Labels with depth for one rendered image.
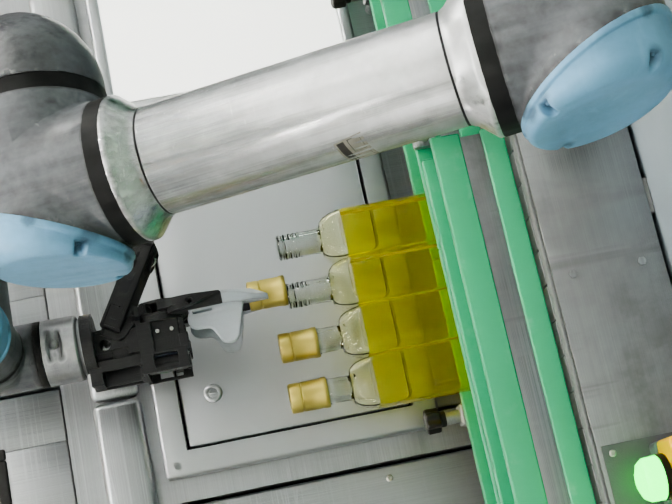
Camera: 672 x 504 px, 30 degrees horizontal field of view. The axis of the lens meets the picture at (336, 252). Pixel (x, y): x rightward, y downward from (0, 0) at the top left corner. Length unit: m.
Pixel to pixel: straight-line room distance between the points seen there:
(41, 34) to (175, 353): 0.51
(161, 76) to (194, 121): 0.75
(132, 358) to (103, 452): 0.18
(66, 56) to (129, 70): 0.68
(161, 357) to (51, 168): 0.51
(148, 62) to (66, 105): 0.70
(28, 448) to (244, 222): 0.39
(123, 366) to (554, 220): 0.50
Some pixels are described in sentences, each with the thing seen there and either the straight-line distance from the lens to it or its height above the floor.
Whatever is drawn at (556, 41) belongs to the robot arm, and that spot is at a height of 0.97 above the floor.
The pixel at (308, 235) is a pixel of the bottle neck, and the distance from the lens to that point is 1.45.
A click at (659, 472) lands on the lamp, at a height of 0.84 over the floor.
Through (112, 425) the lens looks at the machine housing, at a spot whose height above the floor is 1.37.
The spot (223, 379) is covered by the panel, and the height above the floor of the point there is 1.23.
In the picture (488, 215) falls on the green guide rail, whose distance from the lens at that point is 1.35.
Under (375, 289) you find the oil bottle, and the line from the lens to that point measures 1.42.
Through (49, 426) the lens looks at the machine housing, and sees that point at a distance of 1.61.
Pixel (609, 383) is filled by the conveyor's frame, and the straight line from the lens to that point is 1.31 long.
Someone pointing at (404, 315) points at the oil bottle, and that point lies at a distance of 1.42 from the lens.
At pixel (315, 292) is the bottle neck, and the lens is 1.43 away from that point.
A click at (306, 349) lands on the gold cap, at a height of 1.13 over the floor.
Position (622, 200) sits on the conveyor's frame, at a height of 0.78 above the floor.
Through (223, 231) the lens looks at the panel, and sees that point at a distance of 1.59.
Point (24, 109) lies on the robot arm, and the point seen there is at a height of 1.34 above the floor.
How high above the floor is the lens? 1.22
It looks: 6 degrees down
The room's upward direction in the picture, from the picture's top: 101 degrees counter-clockwise
